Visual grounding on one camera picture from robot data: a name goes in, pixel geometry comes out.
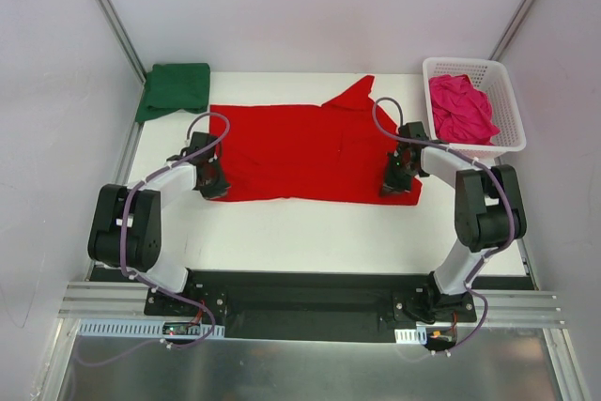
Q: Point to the folded green t shirt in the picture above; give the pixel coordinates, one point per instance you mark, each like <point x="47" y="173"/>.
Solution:
<point x="173" y="87"/>

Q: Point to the left white cable duct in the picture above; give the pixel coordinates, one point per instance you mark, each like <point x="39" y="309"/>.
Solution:
<point x="151" y="329"/>

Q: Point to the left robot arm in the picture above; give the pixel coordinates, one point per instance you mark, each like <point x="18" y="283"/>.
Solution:
<point x="126" y="231"/>

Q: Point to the pink t shirt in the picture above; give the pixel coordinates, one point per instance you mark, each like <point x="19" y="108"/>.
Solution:
<point x="462" y="114"/>

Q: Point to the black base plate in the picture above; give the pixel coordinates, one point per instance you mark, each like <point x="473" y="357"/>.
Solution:
<point x="350" y="308"/>

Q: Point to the white cable duct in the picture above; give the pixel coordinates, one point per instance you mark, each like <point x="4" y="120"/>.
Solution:
<point x="151" y="329"/>
<point x="417" y="336"/>

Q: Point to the right white cable duct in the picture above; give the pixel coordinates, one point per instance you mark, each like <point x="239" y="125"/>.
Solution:
<point x="417" y="336"/>

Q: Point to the aluminium frame rail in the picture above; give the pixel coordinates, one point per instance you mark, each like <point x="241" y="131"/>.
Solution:
<point x="103" y="300"/>

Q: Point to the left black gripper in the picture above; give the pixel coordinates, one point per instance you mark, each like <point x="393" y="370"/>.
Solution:
<point x="212" y="183"/>

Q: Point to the red t shirt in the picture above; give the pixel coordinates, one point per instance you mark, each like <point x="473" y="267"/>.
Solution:
<point x="336" y="151"/>

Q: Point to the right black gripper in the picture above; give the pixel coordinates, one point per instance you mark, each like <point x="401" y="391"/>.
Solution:
<point x="394" y="182"/>

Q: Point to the white plastic basket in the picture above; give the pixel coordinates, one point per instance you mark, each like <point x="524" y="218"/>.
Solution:
<point x="492" y="78"/>

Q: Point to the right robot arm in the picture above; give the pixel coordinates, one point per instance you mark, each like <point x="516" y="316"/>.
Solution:
<point x="489" y="216"/>

